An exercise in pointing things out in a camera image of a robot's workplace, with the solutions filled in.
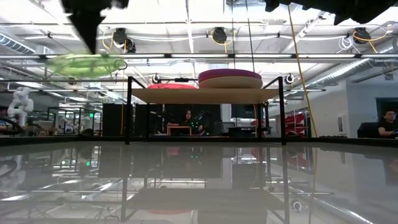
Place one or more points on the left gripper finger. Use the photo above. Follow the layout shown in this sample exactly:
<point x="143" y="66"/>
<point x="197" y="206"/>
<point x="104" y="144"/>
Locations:
<point x="90" y="31"/>

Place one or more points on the green translucent plate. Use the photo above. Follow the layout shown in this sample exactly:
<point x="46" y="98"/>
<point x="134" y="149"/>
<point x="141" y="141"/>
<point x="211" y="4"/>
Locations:
<point x="84" y="67"/>

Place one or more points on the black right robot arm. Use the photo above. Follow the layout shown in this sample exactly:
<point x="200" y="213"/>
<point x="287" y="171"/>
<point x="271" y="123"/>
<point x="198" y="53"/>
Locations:
<point x="373" y="9"/>

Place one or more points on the black background robot arm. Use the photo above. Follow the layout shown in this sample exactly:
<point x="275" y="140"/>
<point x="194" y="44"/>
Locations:
<point x="199" y="119"/>

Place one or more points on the wooden shelf board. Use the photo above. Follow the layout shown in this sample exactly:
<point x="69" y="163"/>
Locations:
<point x="205" y="96"/>

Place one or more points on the ceiling light strip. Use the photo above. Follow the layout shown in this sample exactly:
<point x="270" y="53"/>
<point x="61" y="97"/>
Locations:
<point x="199" y="56"/>

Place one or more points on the black cabinet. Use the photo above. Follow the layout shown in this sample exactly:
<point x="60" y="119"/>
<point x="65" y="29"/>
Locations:
<point x="115" y="119"/>

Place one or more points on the white robot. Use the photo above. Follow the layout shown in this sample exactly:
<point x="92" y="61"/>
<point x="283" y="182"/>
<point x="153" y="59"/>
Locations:
<point x="21" y="102"/>

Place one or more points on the dark monitor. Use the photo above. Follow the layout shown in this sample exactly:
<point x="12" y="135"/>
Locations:
<point x="242" y="111"/>

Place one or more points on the dark doorway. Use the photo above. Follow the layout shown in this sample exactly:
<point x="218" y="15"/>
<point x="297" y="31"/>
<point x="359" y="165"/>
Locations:
<point x="382" y="104"/>

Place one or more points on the red equipment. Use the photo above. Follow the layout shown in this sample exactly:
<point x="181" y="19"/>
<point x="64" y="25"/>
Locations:
<point x="295" y="121"/>

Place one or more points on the person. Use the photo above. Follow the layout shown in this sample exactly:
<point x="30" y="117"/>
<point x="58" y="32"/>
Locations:
<point x="187" y="116"/>
<point x="387" y="126"/>

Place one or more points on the black office chair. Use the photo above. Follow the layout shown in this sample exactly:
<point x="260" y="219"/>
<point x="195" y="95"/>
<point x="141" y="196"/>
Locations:
<point x="367" y="129"/>

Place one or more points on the grey office chair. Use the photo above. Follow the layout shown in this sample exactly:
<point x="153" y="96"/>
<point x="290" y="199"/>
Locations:
<point x="219" y="128"/>

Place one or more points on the silver ceiling duct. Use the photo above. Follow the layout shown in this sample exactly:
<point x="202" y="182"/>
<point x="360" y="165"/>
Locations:
<point x="351" y="70"/>

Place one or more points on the black frame wooden shelf rack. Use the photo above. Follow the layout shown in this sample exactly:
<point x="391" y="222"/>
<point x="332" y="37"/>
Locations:
<point x="127" y="118"/>

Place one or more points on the small wooden frame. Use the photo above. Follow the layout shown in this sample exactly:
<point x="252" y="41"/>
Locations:
<point x="178" y="127"/>

